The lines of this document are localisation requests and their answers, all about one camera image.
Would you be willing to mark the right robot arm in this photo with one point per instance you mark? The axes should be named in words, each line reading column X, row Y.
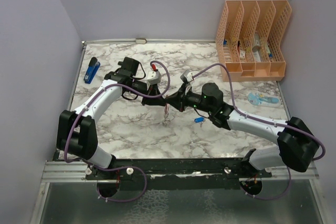
column 294, row 144

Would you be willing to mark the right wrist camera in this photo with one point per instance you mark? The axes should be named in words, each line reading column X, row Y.
column 187, row 76

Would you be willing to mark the blue tagged key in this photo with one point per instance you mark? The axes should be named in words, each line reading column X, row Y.
column 200, row 121

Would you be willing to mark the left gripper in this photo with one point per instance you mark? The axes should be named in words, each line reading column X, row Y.
column 154, row 101

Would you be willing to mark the peach desk file organizer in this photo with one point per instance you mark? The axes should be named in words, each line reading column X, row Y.
column 248, row 39

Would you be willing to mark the red handled keyring with rings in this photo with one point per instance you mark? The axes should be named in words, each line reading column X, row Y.
column 166, row 120

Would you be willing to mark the light blue packaged item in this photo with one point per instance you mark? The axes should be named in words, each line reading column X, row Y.
column 259, row 99

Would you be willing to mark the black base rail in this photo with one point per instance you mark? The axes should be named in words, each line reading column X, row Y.
column 175, row 174

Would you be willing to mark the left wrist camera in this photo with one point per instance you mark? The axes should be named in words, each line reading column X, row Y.
column 153, row 77

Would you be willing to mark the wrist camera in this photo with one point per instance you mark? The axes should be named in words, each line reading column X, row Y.
column 153, row 77
column 187, row 76

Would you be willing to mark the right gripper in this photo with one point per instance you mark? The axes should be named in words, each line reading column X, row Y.
column 178, row 99

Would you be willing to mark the blue stapler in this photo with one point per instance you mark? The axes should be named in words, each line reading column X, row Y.
column 91, row 71

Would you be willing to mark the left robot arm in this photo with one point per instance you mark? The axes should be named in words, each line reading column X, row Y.
column 77, row 134

